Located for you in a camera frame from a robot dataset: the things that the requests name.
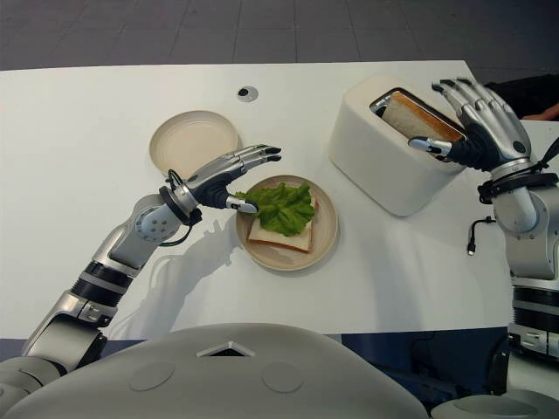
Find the green lettuce leaf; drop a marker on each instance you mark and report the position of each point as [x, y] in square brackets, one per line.
[284, 207]

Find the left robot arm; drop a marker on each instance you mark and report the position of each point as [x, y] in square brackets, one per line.
[126, 244]

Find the beige plate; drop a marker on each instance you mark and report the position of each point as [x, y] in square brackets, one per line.
[194, 142]
[325, 235]

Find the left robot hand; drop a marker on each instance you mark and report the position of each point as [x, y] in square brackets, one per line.
[218, 174]

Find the robot body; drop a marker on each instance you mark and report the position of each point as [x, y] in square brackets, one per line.
[227, 384]

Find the cream toaster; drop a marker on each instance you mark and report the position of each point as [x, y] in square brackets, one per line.
[384, 170]

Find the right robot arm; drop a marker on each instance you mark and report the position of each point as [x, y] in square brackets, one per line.
[519, 209]

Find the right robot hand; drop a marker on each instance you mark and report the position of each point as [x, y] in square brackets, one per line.
[493, 131]

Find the bread slice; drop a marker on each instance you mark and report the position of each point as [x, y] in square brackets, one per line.
[415, 120]
[284, 242]

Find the person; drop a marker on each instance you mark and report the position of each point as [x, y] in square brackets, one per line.
[533, 94]

